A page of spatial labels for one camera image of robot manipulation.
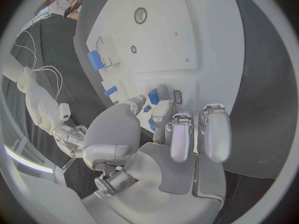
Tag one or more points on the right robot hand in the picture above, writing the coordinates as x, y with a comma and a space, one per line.
70, 136

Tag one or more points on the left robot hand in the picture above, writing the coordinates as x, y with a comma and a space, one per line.
144, 181

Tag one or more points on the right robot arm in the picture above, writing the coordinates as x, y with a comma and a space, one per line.
35, 91

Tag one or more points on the white task board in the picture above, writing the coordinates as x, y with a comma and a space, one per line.
163, 46

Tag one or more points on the blue plug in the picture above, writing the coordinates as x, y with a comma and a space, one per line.
151, 125

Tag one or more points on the small blue peg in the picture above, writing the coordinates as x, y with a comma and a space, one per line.
116, 102

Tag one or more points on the blue cylinder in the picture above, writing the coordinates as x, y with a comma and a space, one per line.
110, 91

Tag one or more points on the large blue block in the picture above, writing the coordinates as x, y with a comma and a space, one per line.
95, 60

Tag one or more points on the person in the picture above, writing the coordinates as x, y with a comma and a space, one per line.
66, 1

